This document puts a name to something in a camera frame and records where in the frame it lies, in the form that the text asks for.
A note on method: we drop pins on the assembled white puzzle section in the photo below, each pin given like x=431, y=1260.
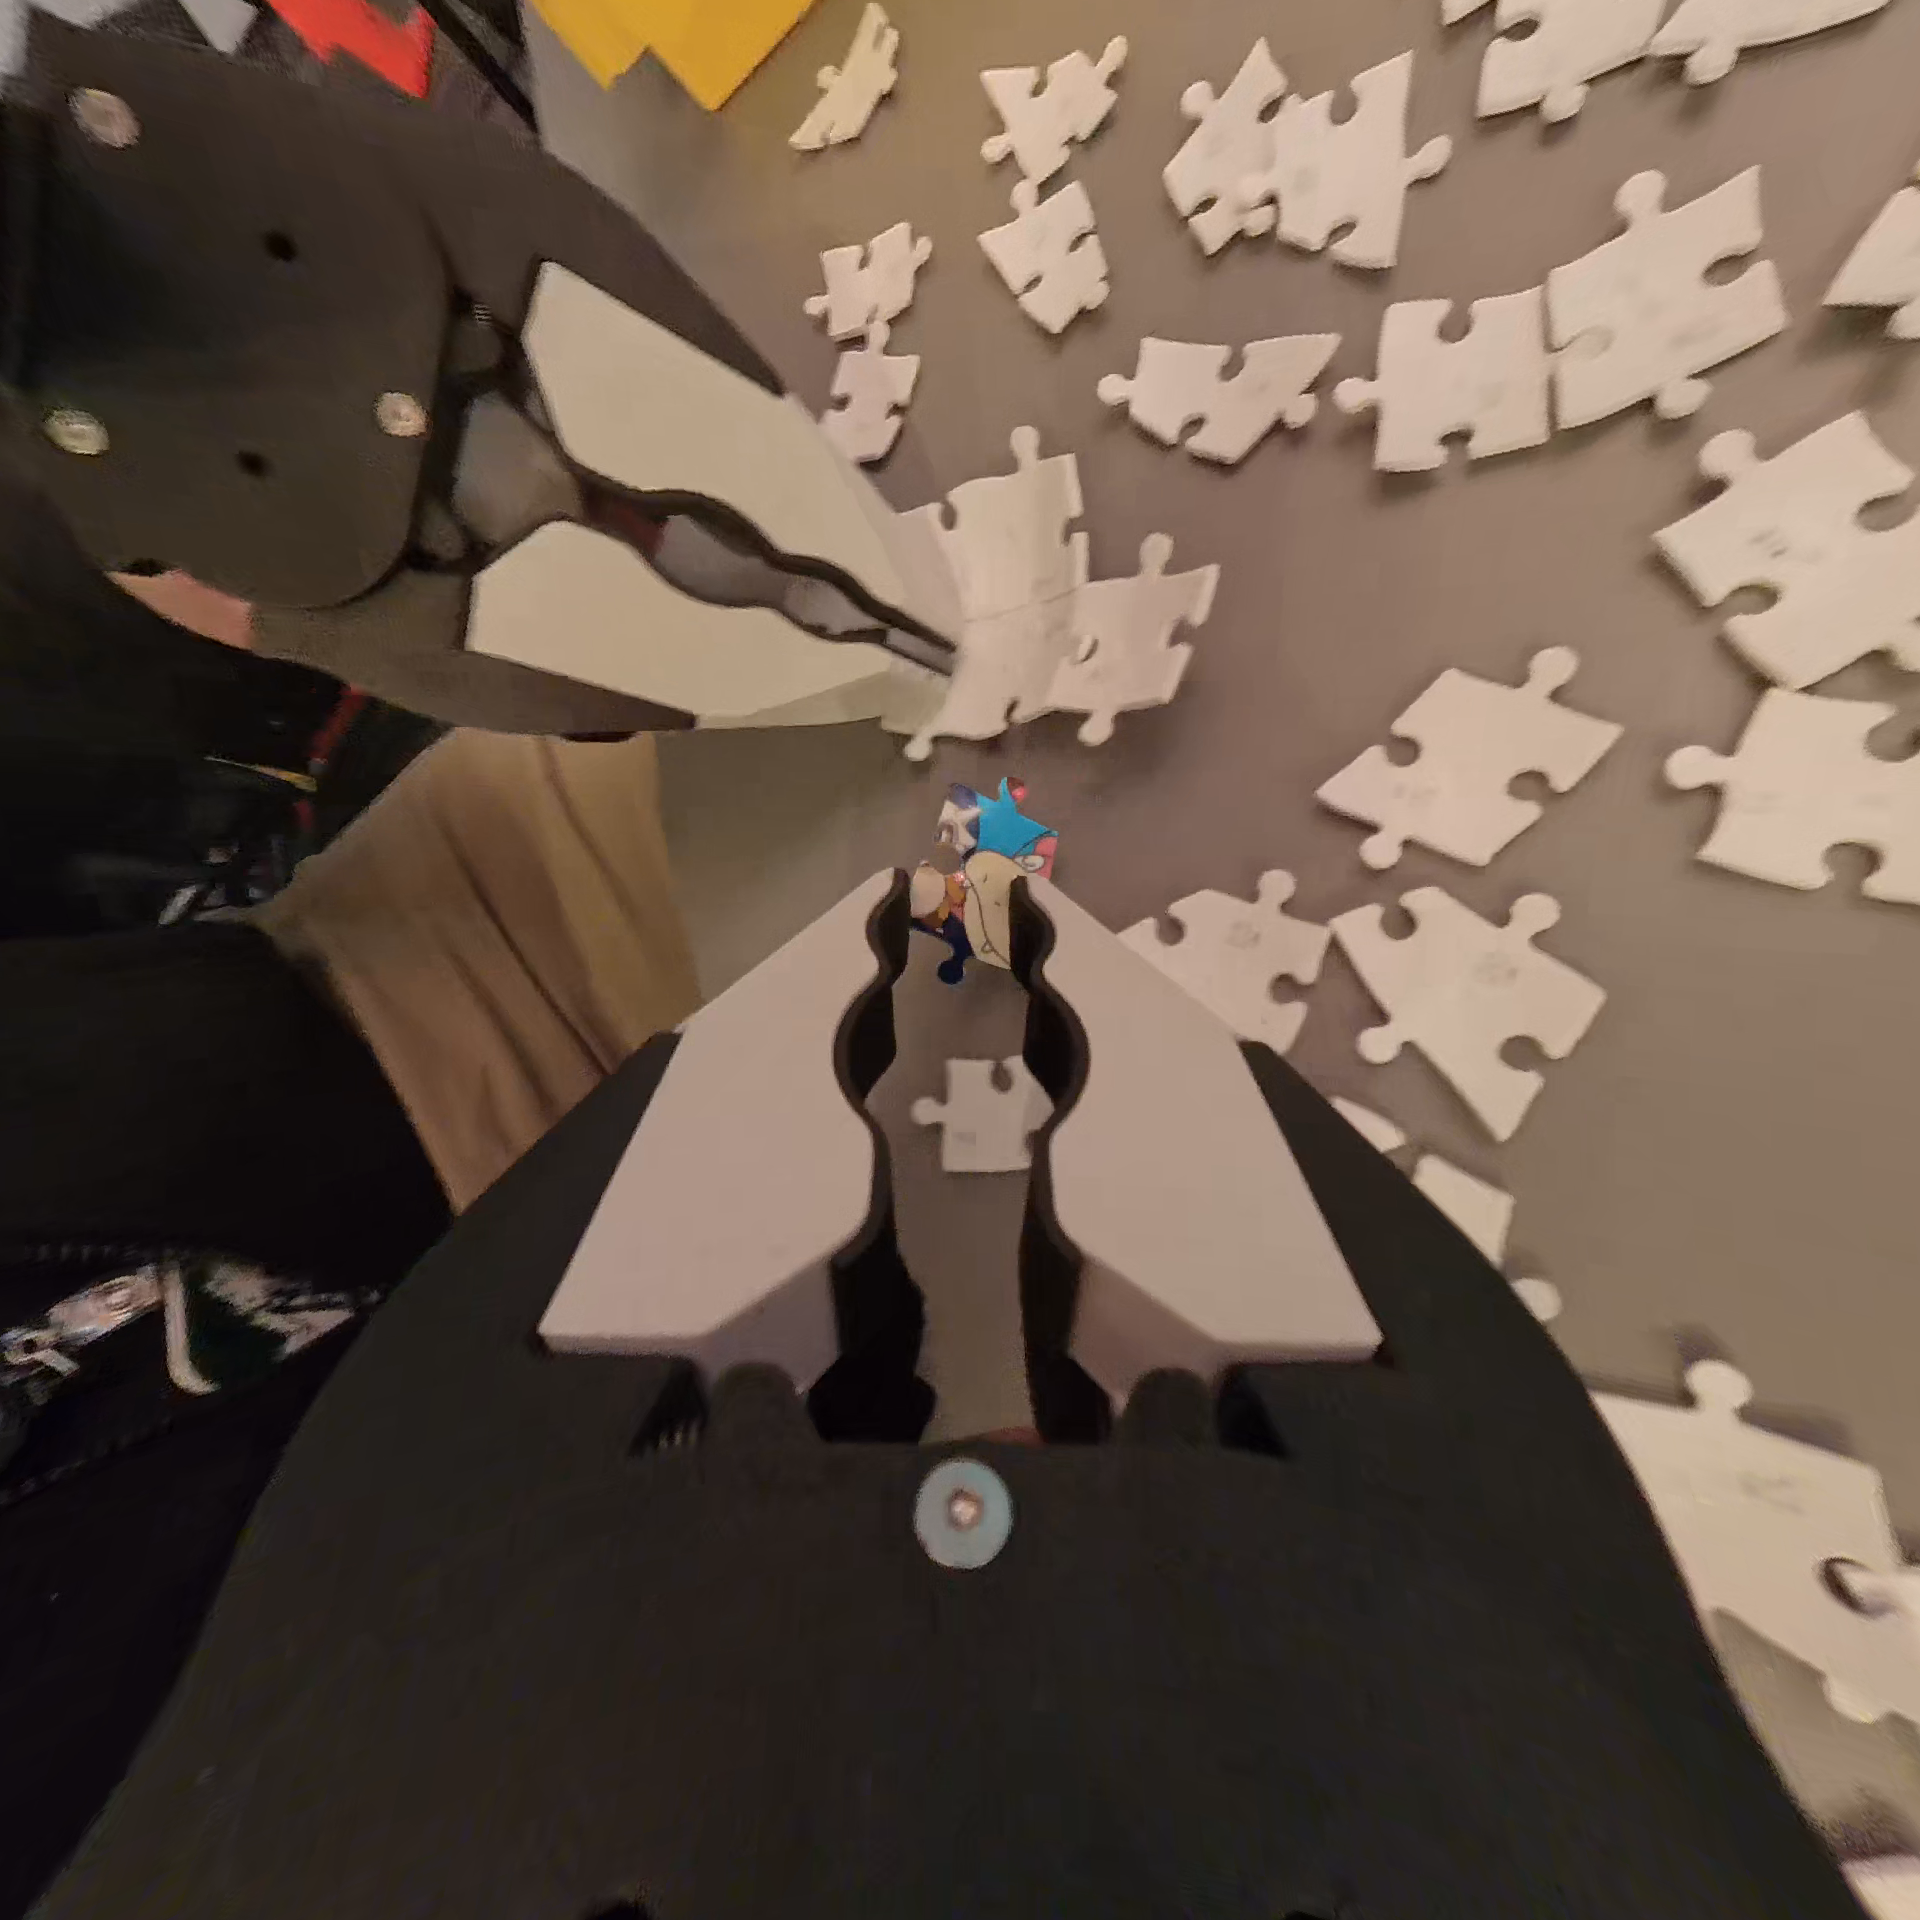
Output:
x=1119, y=645

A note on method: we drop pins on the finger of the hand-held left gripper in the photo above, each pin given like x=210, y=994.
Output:
x=676, y=405
x=646, y=639

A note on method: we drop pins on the yellow plastic bin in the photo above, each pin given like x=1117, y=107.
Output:
x=676, y=37

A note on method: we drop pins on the single colourful printed puzzle piece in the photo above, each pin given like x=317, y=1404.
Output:
x=983, y=870

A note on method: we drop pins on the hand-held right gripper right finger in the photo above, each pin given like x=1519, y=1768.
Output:
x=1200, y=1202

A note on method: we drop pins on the scattered loose white puzzle pieces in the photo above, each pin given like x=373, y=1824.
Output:
x=1485, y=991

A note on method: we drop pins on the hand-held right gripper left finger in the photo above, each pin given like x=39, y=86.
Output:
x=720, y=1184

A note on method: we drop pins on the red plastic object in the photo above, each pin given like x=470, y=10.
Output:
x=352, y=37

